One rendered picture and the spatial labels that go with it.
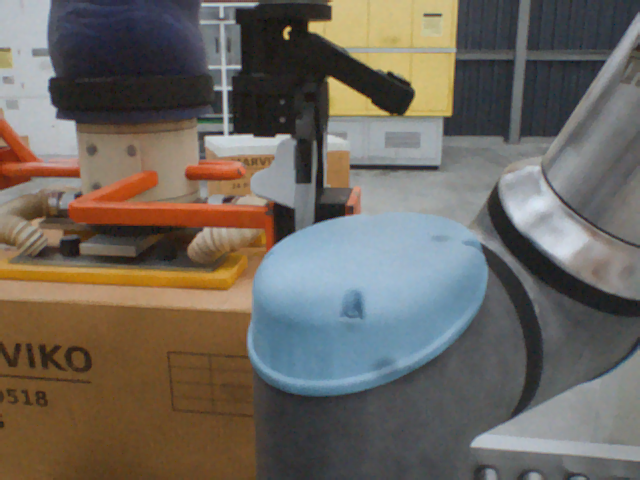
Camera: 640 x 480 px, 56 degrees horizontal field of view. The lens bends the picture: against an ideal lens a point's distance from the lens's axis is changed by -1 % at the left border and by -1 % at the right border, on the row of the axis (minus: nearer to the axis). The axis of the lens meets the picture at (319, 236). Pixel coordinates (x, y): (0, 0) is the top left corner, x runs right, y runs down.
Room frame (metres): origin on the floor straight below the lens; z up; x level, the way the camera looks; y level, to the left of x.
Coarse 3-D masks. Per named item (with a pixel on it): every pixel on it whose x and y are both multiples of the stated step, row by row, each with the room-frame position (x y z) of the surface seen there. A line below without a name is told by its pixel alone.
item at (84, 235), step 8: (64, 232) 0.96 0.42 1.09; (72, 232) 0.95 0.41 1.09; (80, 232) 0.95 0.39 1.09; (88, 232) 0.95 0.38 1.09; (264, 232) 0.93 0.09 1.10; (176, 240) 0.93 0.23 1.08; (184, 240) 0.93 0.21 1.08; (192, 240) 0.92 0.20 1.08; (256, 240) 0.91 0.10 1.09; (264, 240) 0.92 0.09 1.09
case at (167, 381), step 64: (0, 256) 0.87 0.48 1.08; (256, 256) 0.86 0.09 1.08; (0, 320) 0.71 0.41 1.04; (64, 320) 0.69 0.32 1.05; (128, 320) 0.68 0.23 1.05; (192, 320) 0.67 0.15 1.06; (0, 384) 0.71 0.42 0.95; (64, 384) 0.70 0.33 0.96; (128, 384) 0.68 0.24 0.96; (192, 384) 0.67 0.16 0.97; (0, 448) 0.71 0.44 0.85; (64, 448) 0.70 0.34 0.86; (128, 448) 0.69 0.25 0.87; (192, 448) 0.67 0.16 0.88
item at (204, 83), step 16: (48, 80) 0.83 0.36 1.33; (64, 80) 0.79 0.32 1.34; (80, 80) 0.77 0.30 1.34; (96, 80) 0.77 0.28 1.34; (112, 80) 0.77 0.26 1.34; (128, 80) 0.78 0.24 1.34; (144, 80) 0.78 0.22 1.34; (160, 80) 0.79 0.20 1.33; (176, 80) 0.81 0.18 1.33; (192, 80) 0.83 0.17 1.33; (208, 80) 0.87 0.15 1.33; (64, 96) 0.79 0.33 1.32; (80, 96) 0.77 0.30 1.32; (96, 96) 0.77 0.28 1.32; (112, 96) 0.77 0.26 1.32; (128, 96) 0.78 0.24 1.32; (144, 96) 0.78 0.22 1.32; (160, 96) 0.79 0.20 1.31; (176, 96) 0.81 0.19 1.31; (192, 96) 0.83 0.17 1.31; (208, 96) 0.86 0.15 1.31
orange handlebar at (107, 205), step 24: (0, 168) 0.89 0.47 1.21; (24, 168) 0.88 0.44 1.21; (48, 168) 0.88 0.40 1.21; (72, 168) 0.87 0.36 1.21; (192, 168) 0.85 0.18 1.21; (216, 168) 0.84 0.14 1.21; (240, 168) 0.85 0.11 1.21; (96, 192) 0.67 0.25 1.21; (120, 192) 0.70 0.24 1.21; (72, 216) 0.62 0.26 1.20; (96, 216) 0.61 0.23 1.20; (120, 216) 0.60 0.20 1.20; (144, 216) 0.60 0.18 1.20; (168, 216) 0.60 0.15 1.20; (192, 216) 0.59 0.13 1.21; (216, 216) 0.59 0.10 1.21; (240, 216) 0.59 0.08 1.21; (264, 216) 0.58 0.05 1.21
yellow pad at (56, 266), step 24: (72, 240) 0.79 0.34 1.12; (168, 240) 0.78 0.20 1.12; (0, 264) 0.78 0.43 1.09; (24, 264) 0.78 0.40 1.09; (48, 264) 0.77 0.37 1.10; (72, 264) 0.77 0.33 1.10; (96, 264) 0.76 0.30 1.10; (120, 264) 0.76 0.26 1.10; (144, 264) 0.76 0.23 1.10; (168, 264) 0.76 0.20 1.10; (192, 264) 0.76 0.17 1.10; (216, 264) 0.76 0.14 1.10; (240, 264) 0.78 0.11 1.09; (192, 288) 0.73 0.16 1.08; (216, 288) 0.72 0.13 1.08
